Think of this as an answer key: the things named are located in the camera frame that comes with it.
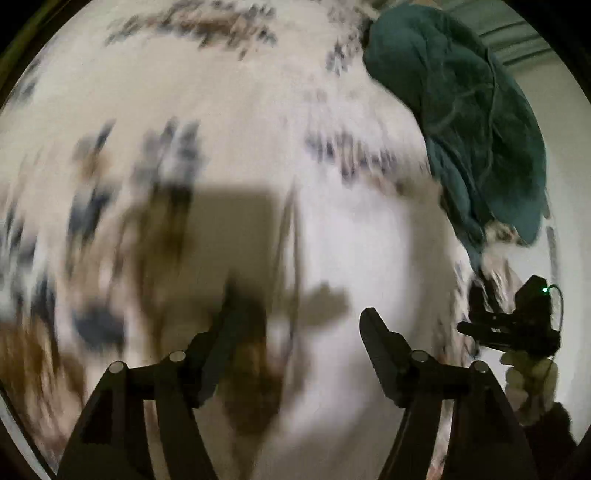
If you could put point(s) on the white printed blanket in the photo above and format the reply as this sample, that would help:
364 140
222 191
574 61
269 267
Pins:
258 138

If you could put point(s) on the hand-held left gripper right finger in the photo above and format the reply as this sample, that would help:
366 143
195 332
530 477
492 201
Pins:
381 350

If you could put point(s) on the teal garment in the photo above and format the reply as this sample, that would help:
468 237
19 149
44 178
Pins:
471 120

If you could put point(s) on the person's right hand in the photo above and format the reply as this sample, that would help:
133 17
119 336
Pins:
531 383

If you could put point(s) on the person's right forearm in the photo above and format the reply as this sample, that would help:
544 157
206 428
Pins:
551 434

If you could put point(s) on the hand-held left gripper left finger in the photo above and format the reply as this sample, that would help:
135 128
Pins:
216 355

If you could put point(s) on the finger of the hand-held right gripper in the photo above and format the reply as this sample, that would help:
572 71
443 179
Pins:
482 331
480 304

